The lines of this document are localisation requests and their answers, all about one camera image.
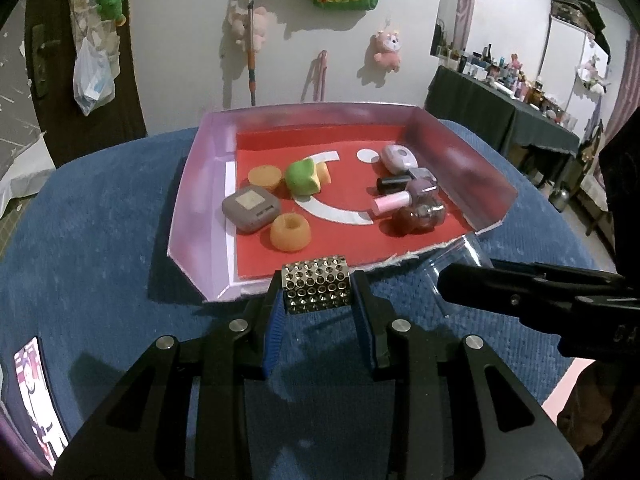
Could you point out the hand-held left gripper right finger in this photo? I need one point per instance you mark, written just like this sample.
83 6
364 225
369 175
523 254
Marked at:
367 335

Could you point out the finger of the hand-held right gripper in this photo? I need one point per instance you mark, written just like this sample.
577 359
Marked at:
520 265
480 285

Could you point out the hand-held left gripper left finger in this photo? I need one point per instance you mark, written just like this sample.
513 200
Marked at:
274 340

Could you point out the clear plastic box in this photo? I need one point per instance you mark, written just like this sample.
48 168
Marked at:
460 255

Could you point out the brown glitter perfume bottle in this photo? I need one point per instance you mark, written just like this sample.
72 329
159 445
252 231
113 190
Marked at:
415 220

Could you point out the pink cap nail polish bottle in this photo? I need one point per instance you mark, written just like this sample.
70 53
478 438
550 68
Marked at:
390 203

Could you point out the grey brown plastic case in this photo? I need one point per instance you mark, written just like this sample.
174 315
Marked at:
250 210

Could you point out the black cap nail polish bottle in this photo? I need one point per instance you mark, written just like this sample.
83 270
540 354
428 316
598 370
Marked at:
392 183

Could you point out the pink cardboard box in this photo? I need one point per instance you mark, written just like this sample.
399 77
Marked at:
200 210

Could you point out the pink rounded mini camera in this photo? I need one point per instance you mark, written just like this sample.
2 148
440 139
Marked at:
399 157

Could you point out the green and orange toy figurine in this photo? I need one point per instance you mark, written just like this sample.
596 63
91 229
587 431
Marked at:
300 180

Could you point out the person's right forearm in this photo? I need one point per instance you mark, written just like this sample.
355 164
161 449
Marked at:
590 410

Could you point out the metal kettle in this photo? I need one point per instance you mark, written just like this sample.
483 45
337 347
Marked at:
560 197

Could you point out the pink cloth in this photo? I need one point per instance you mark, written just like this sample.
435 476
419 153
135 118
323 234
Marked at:
560 390

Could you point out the red printed paper sheet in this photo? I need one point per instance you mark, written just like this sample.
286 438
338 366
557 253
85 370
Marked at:
345 240

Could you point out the dark cloth covered table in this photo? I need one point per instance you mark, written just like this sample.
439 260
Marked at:
500 115

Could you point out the row of cosmetic bottles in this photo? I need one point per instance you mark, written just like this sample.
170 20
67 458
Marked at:
500 72

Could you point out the white fabric wardrobe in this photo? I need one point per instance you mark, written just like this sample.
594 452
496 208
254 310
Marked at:
565 70

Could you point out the pink curtain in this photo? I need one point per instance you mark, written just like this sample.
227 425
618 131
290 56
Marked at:
625 90

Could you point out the smartphone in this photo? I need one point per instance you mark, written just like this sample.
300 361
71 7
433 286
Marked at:
37 400

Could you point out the pink pig plush toy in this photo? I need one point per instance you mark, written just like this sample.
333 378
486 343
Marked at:
387 50

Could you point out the dark patterned bag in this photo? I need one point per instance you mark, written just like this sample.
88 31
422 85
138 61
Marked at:
580 15

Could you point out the pale pink plush toy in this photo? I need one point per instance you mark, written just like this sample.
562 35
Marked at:
262 27

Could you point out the translucent plastic bag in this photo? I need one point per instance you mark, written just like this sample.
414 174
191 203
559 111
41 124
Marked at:
92 85

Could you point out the grey star print sheet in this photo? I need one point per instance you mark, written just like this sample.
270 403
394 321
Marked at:
15 110

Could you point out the pale hanging organizer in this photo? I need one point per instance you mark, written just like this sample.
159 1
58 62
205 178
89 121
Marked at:
82 0

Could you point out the dark wooden door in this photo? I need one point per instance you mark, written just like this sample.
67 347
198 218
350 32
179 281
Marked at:
50 0

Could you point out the tall wall mirror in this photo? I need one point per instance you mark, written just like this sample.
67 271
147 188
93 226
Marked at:
452 10

